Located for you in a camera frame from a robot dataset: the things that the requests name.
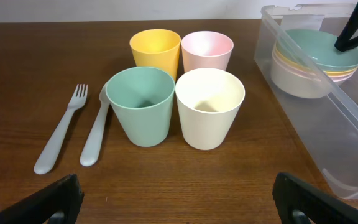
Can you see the cream plastic cup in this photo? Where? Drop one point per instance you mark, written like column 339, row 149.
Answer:
column 208, row 100

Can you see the grey plastic fork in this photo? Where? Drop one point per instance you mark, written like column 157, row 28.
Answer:
column 49, row 155

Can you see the green plastic cup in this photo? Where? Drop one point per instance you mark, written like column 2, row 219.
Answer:
column 142, row 100

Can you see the cream plastic bowl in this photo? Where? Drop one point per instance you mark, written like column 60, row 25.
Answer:
column 295, row 84

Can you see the pink plastic cup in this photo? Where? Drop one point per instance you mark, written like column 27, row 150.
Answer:
column 206, row 49

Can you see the yellow plastic bowl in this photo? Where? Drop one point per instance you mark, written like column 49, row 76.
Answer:
column 304, row 68

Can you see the clear plastic container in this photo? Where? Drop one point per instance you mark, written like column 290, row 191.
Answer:
column 327, row 126

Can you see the grey plastic spoon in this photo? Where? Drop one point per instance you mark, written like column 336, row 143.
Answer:
column 91, row 150

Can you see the yellow plastic cup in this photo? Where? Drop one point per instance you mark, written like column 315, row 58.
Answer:
column 159, row 48

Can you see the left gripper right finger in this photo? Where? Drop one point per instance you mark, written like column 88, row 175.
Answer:
column 300, row 202

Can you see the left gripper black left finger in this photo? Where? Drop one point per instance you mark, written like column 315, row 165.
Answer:
column 59, row 202

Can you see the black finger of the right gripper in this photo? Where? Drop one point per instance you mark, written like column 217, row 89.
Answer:
column 344, row 41

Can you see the green plastic bowl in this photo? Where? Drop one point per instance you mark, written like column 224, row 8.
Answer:
column 320, row 47

